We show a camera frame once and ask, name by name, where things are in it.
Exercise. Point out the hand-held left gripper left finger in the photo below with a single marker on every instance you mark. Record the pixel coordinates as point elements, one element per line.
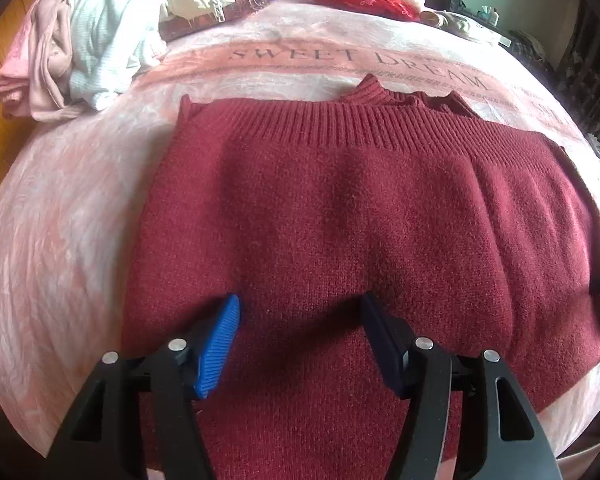
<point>217,350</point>

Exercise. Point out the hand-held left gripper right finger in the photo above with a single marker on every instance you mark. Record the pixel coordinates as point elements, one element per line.
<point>382,345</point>

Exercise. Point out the dark red knit sweater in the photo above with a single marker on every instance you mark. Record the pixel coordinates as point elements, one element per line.
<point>330,220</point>

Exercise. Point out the pink printed bedsheet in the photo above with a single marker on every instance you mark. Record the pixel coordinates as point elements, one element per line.
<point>80,220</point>

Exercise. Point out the dark patterned curtain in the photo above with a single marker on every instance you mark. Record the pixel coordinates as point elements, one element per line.
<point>590,75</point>

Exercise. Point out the small bottle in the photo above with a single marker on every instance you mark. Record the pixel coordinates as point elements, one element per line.
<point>491,15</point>

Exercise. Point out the cream cloth item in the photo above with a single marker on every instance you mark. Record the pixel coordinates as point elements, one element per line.
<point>455,24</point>

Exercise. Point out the orange wooden cabinet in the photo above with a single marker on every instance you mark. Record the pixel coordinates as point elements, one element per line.
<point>0,110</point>

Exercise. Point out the white ribbed knit garment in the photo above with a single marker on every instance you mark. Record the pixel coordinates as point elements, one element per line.
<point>110,35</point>

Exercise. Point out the mauve garment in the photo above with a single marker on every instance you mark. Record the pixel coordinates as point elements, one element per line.
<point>50,60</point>

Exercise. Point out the red patterned cloth bag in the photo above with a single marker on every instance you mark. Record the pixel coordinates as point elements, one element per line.
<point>370,2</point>

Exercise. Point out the pink folded garment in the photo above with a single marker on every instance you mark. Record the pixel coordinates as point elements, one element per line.
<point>15,70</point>

